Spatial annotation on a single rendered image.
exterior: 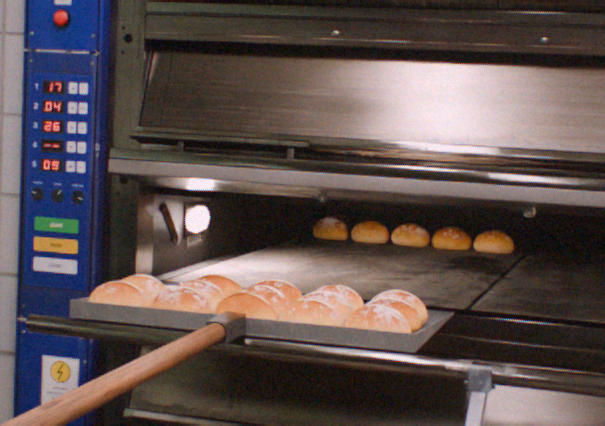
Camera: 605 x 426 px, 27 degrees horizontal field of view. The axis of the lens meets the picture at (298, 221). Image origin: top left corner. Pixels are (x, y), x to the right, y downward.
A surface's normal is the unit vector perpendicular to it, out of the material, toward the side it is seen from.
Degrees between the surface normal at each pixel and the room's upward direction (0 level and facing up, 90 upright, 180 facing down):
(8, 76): 90
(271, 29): 90
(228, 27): 90
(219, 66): 70
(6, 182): 90
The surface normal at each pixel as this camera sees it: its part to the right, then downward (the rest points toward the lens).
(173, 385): -0.26, -0.26
